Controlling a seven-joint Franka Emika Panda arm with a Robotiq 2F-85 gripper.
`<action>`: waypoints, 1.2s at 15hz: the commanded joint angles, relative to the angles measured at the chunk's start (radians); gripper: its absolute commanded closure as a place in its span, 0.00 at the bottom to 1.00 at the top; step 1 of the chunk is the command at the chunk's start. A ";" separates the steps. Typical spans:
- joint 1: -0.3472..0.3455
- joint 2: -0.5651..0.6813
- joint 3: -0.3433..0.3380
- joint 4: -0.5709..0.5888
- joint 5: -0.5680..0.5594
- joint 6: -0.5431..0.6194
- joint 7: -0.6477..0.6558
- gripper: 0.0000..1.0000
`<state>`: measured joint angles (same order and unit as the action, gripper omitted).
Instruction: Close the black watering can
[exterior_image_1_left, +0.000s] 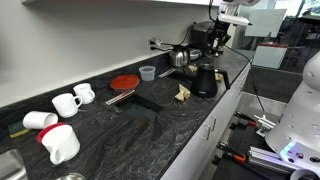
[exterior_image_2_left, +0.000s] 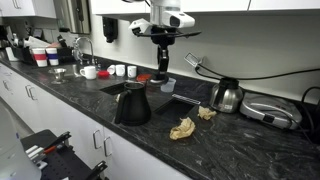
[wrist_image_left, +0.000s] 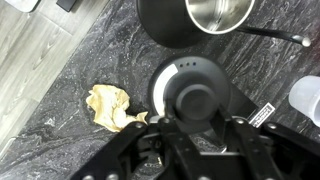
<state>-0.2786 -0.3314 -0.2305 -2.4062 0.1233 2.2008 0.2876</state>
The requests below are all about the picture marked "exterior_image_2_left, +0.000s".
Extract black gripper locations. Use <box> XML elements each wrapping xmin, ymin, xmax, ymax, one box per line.
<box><xmin>150</xmin><ymin>26</ymin><xmax>178</xmax><ymax>80</ymax></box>

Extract translucent plastic cup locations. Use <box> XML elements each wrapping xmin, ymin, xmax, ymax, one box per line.
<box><xmin>160</xmin><ymin>77</ymin><xmax>177</xmax><ymax>94</ymax></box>

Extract red round plate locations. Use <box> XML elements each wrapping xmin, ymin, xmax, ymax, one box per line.
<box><xmin>135</xmin><ymin>73</ymin><xmax>153</xmax><ymax>83</ymax></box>

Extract small white mug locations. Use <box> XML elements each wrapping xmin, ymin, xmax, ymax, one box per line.
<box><xmin>114</xmin><ymin>64</ymin><xmax>127</xmax><ymax>78</ymax></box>
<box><xmin>126</xmin><ymin>65</ymin><xmax>138</xmax><ymax>79</ymax></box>

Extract grey striped flat strip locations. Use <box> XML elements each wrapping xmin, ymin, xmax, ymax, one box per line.
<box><xmin>171</xmin><ymin>93</ymin><xmax>202</xmax><ymax>106</ymax></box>

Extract black gooseneck kettle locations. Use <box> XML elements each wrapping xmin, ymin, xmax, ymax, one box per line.
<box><xmin>114</xmin><ymin>81</ymin><xmax>153</xmax><ymax>127</ymax></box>

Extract white mug lying sideways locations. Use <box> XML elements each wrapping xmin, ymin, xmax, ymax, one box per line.
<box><xmin>106</xmin><ymin>64</ymin><xmax>117</xmax><ymax>76</ymax></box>

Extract red round lid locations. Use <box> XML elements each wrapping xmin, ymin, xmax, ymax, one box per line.
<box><xmin>97</xmin><ymin>69</ymin><xmax>111</xmax><ymax>79</ymax></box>

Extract black soap dispenser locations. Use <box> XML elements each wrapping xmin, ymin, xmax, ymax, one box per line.
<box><xmin>101</xmin><ymin>16</ymin><xmax>119</xmax><ymax>44</ymax></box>

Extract crumpled brown paper towel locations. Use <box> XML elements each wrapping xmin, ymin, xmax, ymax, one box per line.
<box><xmin>169</xmin><ymin>116</ymin><xmax>197</xmax><ymax>141</ymax></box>
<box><xmin>197</xmin><ymin>105</ymin><xmax>218</xmax><ymax>121</ymax></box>

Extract stainless steel coffee carafe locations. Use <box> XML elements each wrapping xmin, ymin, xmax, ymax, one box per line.
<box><xmin>209</xmin><ymin>77</ymin><xmax>244</xmax><ymax>114</ymax></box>

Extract large white mug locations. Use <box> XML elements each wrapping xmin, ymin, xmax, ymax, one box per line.
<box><xmin>79</xmin><ymin>65</ymin><xmax>98</xmax><ymax>81</ymax></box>

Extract chrome sink faucet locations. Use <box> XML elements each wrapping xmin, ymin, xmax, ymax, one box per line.
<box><xmin>72</xmin><ymin>35</ymin><xmax>96</xmax><ymax>66</ymax></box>

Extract steel paper towel dispenser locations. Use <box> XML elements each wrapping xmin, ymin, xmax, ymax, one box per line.
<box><xmin>53</xmin><ymin>0</ymin><xmax>92</xmax><ymax>35</ymax></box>

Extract metal funnel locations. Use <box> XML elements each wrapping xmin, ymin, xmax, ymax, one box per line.
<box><xmin>48</xmin><ymin>67</ymin><xmax>68</xmax><ymax>85</ymax></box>

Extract white base cabinet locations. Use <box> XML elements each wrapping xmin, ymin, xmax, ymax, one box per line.
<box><xmin>0</xmin><ymin>63</ymin><xmax>191</xmax><ymax>180</ymax></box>

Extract white cup with blue band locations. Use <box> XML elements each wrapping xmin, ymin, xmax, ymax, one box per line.
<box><xmin>45</xmin><ymin>47</ymin><xmax>60</xmax><ymax>67</ymax></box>

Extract silver waffle maker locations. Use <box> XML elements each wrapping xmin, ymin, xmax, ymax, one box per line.
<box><xmin>239</xmin><ymin>92</ymin><xmax>304</xmax><ymax>131</ymax></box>

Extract white cup with red band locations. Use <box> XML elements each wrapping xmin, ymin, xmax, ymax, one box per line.
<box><xmin>31</xmin><ymin>47</ymin><xmax>48</xmax><ymax>68</ymax></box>

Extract black countertop organizer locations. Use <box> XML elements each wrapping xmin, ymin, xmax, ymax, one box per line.
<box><xmin>11</xmin><ymin>33</ymin><xmax>74</xmax><ymax>66</ymax></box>

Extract white corner upper cabinet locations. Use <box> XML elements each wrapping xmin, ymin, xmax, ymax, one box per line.
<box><xmin>0</xmin><ymin>0</ymin><xmax>57</xmax><ymax>19</ymax></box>

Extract long aluminium extrusion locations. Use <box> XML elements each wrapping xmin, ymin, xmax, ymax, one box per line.
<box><xmin>24</xmin><ymin>143</ymin><xmax>49</xmax><ymax>169</ymax></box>

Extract wall outlet plug adapter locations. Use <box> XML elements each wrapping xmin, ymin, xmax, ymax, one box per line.
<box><xmin>183</xmin><ymin>52</ymin><xmax>203</xmax><ymax>69</ymax></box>

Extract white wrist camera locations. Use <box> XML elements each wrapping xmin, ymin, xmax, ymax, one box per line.
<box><xmin>162</xmin><ymin>10</ymin><xmax>196</xmax><ymax>29</ymax></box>

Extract black power cable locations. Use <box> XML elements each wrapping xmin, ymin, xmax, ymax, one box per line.
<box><xmin>194</xmin><ymin>63</ymin><xmax>320</xmax><ymax>82</ymax></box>

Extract looped black cable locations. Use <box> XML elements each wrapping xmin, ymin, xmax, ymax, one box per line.
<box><xmin>300</xmin><ymin>85</ymin><xmax>320</xmax><ymax>105</ymax></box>

